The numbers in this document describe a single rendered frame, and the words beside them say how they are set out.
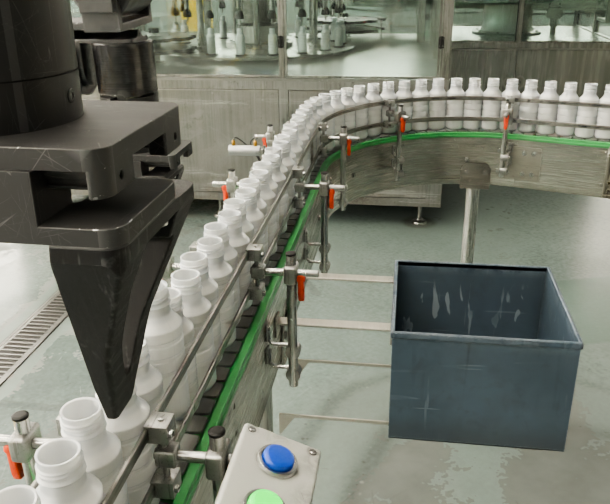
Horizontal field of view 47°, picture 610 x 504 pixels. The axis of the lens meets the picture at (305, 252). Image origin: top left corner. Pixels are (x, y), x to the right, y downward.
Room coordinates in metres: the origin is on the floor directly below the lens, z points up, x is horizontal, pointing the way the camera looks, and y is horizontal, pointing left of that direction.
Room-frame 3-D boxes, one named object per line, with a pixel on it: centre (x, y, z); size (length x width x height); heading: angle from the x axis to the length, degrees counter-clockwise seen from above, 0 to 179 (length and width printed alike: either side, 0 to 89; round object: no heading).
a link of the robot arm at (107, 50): (0.69, 0.18, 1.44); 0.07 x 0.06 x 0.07; 80
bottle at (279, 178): (1.38, 0.07, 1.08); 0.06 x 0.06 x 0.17
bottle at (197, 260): (0.86, 0.15, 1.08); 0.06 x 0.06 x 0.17
